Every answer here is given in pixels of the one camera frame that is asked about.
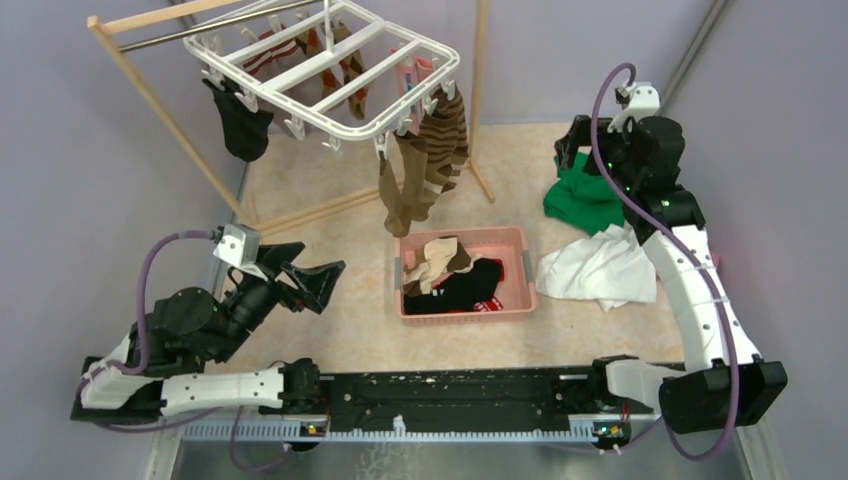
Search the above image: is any pile of socks in basket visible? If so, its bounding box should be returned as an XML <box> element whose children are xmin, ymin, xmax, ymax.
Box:
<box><xmin>402</xmin><ymin>236</ymin><xmax>505</xmax><ymax>316</ymax></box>

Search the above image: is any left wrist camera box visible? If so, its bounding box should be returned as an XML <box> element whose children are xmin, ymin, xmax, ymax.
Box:
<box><xmin>213</xmin><ymin>223</ymin><xmax>260</xmax><ymax>268</ymax></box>

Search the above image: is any plain tan brown sock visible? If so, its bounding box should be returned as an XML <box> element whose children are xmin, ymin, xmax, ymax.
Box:
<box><xmin>395</xmin><ymin>132</ymin><xmax>432</xmax><ymax>222</ymax></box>

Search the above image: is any orange brown argyle sock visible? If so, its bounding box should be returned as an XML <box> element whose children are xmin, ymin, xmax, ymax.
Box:
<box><xmin>306</xmin><ymin>19</ymin><xmax>369</xmax><ymax>120</ymax></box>

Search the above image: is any pink sock with teal spots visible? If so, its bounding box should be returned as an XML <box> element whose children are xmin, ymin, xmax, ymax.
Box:
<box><xmin>394</xmin><ymin>55</ymin><xmax>434</xmax><ymax>136</ymax></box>

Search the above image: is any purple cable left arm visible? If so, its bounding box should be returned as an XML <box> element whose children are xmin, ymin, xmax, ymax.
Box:
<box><xmin>76</xmin><ymin>228</ymin><xmax>293</xmax><ymax>475</ymax></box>

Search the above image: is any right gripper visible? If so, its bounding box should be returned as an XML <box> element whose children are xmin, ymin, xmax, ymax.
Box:
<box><xmin>554</xmin><ymin>115</ymin><xmax>641</xmax><ymax>192</ymax></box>

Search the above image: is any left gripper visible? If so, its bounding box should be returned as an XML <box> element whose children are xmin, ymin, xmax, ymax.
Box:
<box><xmin>210</xmin><ymin>242</ymin><xmax>346</xmax><ymax>363</ymax></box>

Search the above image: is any white cloth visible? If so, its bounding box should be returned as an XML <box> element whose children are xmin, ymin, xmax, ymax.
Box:
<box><xmin>535</xmin><ymin>225</ymin><xmax>657</xmax><ymax>312</ymax></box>

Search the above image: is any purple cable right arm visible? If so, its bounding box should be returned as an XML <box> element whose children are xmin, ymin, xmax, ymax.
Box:
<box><xmin>589</xmin><ymin>62</ymin><xmax>741</xmax><ymax>463</ymax></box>

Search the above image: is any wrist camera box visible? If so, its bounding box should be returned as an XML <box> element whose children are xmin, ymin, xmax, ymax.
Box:
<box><xmin>213</xmin><ymin>223</ymin><xmax>260</xmax><ymax>268</ymax></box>
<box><xmin>606</xmin><ymin>81</ymin><xmax>661</xmax><ymax>133</ymax></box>

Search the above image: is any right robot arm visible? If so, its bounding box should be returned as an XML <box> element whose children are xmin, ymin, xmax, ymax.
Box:
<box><xmin>554</xmin><ymin>115</ymin><xmax>788</xmax><ymax>434</ymax></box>

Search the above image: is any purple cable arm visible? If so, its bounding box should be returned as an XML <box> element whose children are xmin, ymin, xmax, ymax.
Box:
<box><xmin>589</xmin><ymin>62</ymin><xmax>741</xmax><ymax>463</ymax></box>
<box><xmin>76</xmin><ymin>228</ymin><xmax>293</xmax><ymax>475</ymax></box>

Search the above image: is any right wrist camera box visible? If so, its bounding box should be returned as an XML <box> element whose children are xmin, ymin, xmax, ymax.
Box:
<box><xmin>606</xmin><ymin>81</ymin><xmax>661</xmax><ymax>133</ymax></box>

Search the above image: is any black hanging sock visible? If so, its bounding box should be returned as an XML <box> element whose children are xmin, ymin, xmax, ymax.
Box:
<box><xmin>202</xmin><ymin>79</ymin><xmax>274</xmax><ymax>163</ymax></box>

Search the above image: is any brown striped sock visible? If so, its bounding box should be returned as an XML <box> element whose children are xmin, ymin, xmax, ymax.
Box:
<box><xmin>419</xmin><ymin>88</ymin><xmax>469</xmax><ymax>202</ymax></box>

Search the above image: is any wooden clothes rack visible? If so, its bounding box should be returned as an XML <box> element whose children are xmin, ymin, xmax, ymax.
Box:
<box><xmin>87</xmin><ymin>1</ymin><xmax>461</xmax><ymax>236</ymax></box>

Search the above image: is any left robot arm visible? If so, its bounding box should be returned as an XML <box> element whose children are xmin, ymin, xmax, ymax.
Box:
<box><xmin>70</xmin><ymin>242</ymin><xmax>346</xmax><ymax>428</ymax></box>

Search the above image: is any green shirt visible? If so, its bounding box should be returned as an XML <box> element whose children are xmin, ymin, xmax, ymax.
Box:
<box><xmin>542</xmin><ymin>152</ymin><xmax>625</xmax><ymax>236</ymax></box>

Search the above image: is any white plastic clip hanger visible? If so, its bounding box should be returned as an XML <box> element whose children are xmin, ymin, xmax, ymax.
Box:
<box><xmin>183</xmin><ymin>1</ymin><xmax>460</xmax><ymax>151</ymax></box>

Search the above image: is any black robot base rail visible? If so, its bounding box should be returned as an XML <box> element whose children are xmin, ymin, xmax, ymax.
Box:
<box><xmin>183</xmin><ymin>366</ymin><xmax>659</xmax><ymax>449</ymax></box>

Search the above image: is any pink plastic basket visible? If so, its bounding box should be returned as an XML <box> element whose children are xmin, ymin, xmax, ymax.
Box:
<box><xmin>394</xmin><ymin>226</ymin><xmax>538</xmax><ymax>325</ymax></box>

